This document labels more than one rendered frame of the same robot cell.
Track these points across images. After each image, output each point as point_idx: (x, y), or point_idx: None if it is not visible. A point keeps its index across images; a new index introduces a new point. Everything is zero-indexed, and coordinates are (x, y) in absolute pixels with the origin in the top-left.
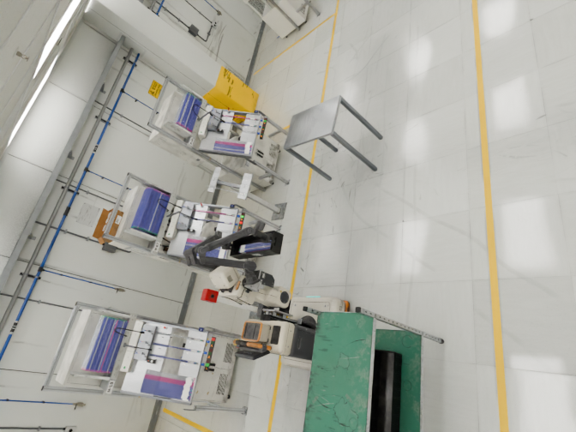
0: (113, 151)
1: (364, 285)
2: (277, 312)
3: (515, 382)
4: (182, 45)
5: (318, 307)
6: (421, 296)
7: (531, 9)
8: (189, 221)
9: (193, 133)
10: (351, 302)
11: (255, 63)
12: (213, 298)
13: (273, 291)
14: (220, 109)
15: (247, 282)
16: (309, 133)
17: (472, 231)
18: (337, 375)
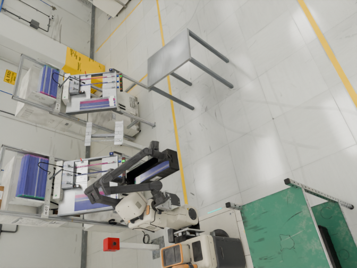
0: None
1: (258, 185)
2: (189, 231)
3: None
4: (27, 34)
5: (223, 217)
6: (315, 174)
7: None
8: (73, 178)
9: (57, 99)
10: None
11: (94, 43)
12: (115, 246)
13: (180, 209)
14: (77, 74)
15: (157, 203)
16: (168, 66)
17: (339, 103)
18: (285, 258)
